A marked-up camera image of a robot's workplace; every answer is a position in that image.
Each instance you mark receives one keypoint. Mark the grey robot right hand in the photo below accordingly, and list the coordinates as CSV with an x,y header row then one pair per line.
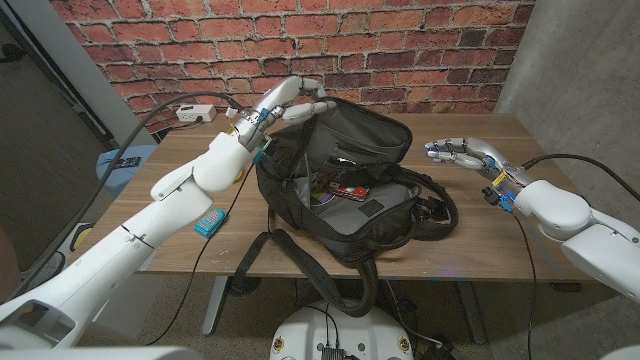
x,y
475,152

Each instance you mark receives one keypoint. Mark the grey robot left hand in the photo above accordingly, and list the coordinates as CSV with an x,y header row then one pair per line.
x,y
280,97

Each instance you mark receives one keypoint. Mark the small red item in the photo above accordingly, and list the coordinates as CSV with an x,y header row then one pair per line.
x,y
348,190

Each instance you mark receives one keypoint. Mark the black backpack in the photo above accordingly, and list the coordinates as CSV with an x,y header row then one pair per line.
x,y
360,215

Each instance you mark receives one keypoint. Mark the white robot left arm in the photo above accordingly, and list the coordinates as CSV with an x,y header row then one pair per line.
x,y
140,235

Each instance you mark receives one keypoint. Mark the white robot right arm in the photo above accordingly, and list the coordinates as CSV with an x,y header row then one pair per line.
x,y
580,230

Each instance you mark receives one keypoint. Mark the white power strip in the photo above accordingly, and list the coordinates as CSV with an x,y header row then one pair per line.
x,y
192,113

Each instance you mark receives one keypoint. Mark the colourful printed booklet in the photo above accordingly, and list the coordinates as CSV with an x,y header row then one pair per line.
x,y
322,196

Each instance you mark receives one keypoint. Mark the grey table leg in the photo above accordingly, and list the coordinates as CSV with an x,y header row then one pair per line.
x,y
472,315
215,305

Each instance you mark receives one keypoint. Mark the black phone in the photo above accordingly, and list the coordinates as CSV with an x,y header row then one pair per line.
x,y
125,162

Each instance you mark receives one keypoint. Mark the blue stool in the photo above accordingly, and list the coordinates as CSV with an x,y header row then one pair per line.
x,y
122,177

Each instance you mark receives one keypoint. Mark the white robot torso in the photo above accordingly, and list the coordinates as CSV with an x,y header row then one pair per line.
x,y
345,330

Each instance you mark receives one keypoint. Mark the person's bare leg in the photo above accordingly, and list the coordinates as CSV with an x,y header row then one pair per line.
x,y
7,265

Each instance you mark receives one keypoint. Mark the brick wall print backdrop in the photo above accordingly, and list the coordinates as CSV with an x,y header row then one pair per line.
x,y
350,50

